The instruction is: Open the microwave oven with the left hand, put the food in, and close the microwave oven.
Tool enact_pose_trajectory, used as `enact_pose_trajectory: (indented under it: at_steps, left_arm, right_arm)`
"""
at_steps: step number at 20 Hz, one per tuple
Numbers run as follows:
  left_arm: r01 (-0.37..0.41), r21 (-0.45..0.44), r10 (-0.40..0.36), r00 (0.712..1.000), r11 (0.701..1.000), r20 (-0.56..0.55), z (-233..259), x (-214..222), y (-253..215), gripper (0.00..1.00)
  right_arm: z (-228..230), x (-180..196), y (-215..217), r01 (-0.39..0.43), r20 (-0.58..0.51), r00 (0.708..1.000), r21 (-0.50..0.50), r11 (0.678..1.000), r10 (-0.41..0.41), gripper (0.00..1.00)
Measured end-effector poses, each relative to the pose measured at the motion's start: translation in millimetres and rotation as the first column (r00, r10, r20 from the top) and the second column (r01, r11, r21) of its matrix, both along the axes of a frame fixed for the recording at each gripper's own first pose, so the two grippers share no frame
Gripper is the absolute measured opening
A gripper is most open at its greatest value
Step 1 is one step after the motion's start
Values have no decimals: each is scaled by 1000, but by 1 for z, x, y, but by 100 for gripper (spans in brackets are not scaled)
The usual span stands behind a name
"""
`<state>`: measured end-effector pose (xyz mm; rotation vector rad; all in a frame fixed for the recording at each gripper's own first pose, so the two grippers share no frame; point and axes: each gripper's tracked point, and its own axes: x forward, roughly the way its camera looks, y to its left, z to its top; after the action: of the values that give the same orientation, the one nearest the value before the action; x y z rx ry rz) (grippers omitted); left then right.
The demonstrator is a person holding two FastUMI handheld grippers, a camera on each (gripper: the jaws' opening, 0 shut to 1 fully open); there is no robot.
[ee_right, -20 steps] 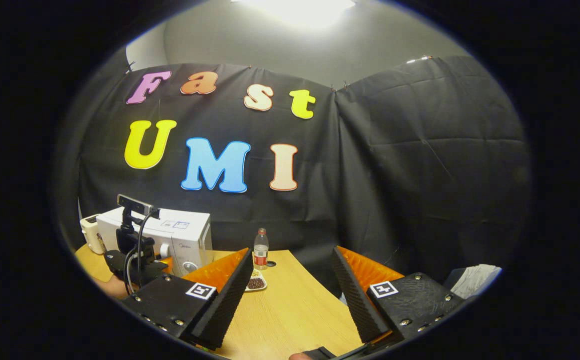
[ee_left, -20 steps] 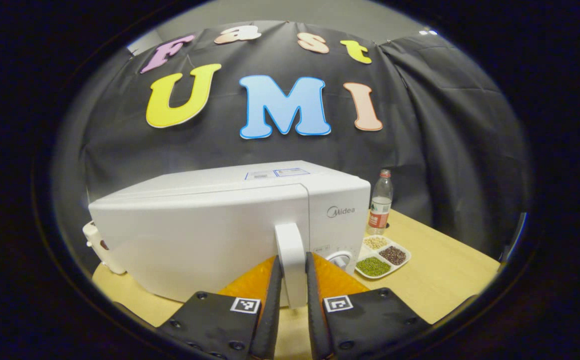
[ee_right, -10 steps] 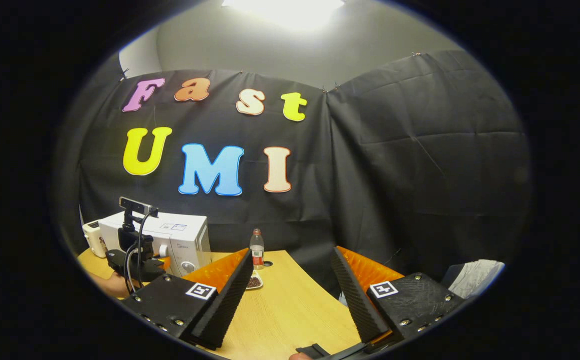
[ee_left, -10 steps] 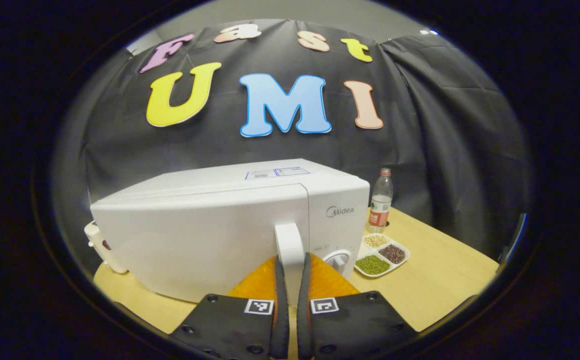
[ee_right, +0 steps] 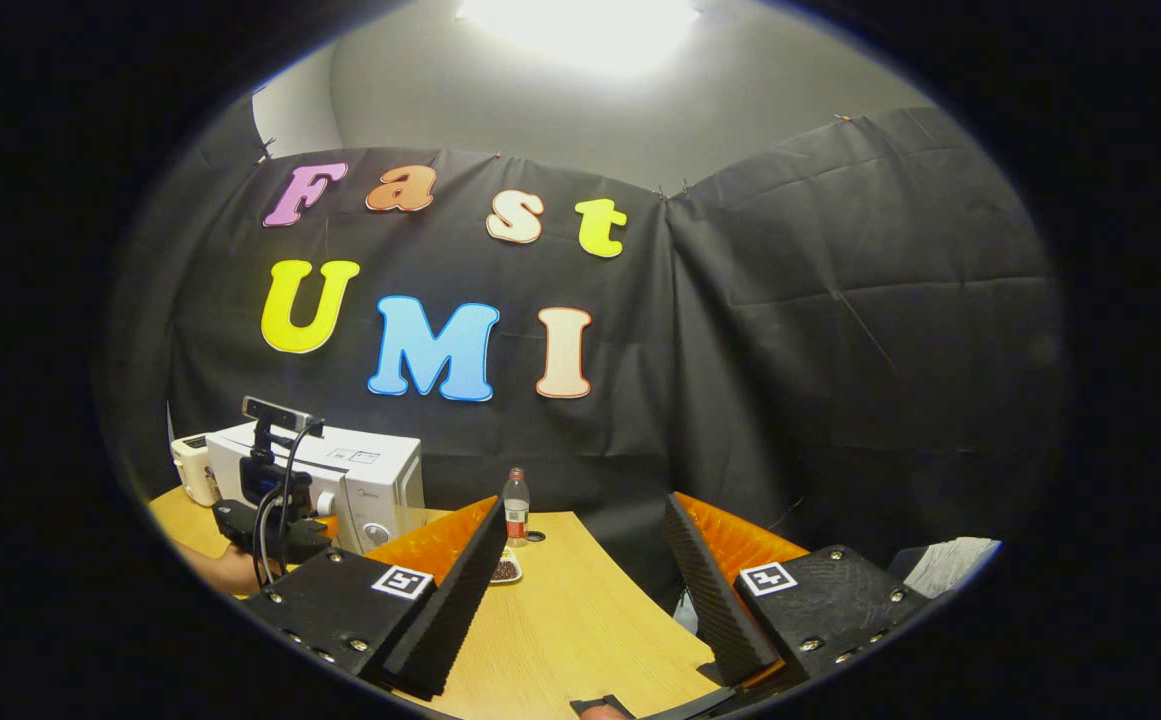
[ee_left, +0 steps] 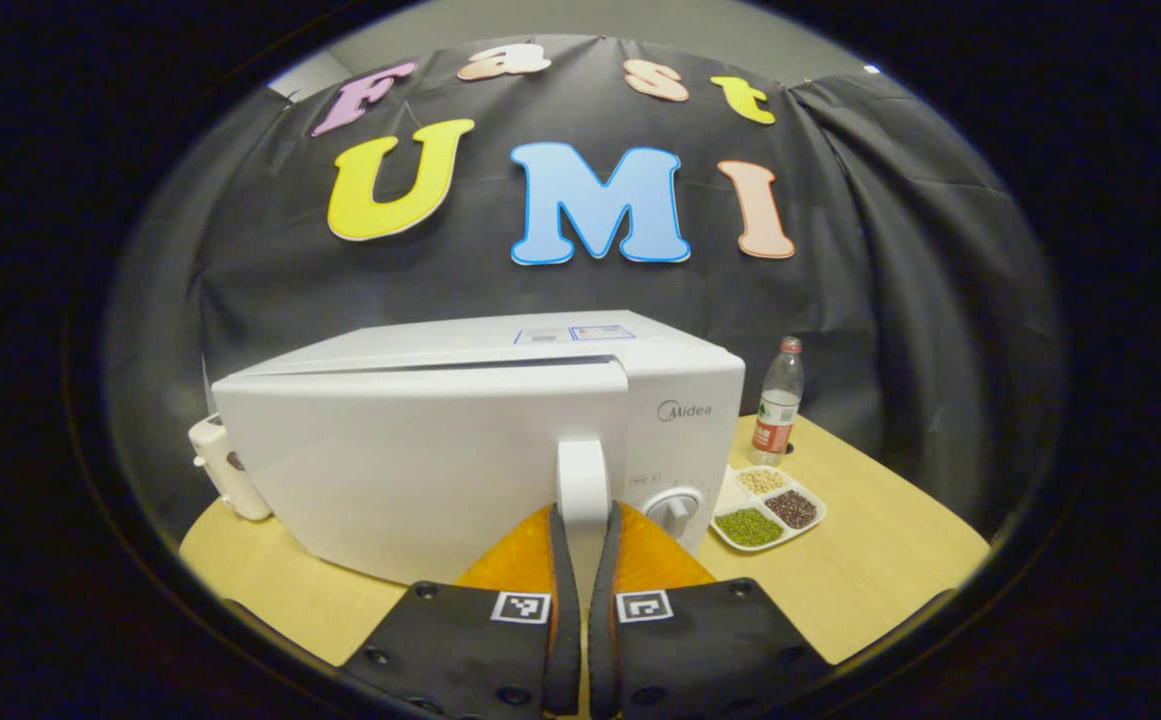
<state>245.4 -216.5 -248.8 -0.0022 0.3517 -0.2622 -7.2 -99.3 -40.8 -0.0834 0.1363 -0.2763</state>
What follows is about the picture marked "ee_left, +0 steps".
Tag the white divided dish of beans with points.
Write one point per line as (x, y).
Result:
(750, 527)

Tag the white toaster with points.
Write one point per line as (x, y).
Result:
(225, 480)

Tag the black backdrop cloth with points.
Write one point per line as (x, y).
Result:
(890, 250)

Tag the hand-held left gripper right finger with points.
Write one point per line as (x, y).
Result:
(602, 650)

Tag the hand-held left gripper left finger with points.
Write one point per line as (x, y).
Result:
(565, 640)

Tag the clear red label water bottle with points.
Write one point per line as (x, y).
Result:
(775, 420)

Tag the white microwave oven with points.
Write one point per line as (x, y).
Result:
(420, 470)

